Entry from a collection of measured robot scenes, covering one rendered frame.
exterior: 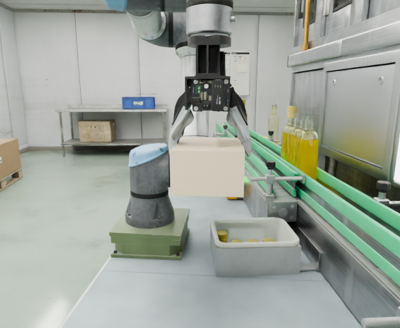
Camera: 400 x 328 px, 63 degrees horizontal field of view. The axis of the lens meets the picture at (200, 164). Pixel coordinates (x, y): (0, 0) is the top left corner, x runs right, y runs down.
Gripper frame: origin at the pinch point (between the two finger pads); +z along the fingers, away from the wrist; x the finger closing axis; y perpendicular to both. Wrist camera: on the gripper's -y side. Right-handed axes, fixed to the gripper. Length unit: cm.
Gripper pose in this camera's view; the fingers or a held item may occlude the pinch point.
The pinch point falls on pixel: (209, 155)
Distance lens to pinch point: 60.5
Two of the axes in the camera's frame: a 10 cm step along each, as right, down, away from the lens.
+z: 0.0, 9.7, 2.2
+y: -0.8, 2.2, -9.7
